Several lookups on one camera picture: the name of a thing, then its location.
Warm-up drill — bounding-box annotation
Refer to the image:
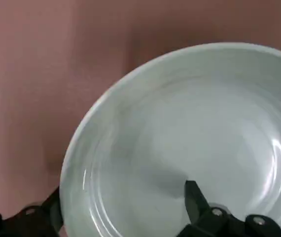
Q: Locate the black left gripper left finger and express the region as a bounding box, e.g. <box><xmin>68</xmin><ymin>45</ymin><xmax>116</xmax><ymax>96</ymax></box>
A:
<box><xmin>0</xmin><ymin>185</ymin><xmax>65</xmax><ymax>237</ymax></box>

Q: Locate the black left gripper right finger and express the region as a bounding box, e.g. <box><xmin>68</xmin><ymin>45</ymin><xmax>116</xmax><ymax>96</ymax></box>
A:
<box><xmin>177</xmin><ymin>180</ymin><xmax>281</xmax><ymax>237</ymax></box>

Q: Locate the green plate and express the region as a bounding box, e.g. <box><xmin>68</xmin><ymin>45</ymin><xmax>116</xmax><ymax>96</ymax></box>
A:
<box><xmin>59</xmin><ymin>42</ymin><xmax>281</xmax><ymax>237</ymax></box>

